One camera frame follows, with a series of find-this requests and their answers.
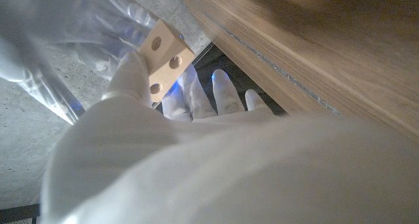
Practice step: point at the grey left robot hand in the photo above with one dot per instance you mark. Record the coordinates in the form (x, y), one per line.
(212, 175)

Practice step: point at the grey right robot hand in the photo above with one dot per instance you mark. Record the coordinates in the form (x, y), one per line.
(65, 21)

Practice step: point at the wooden block with holes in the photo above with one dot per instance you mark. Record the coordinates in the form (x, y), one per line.
(165, 55)

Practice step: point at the wooden table board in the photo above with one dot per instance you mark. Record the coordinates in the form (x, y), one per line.
(275, 65)

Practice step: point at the grey perforated metal panel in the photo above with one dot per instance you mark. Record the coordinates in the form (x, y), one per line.
(23, 221)

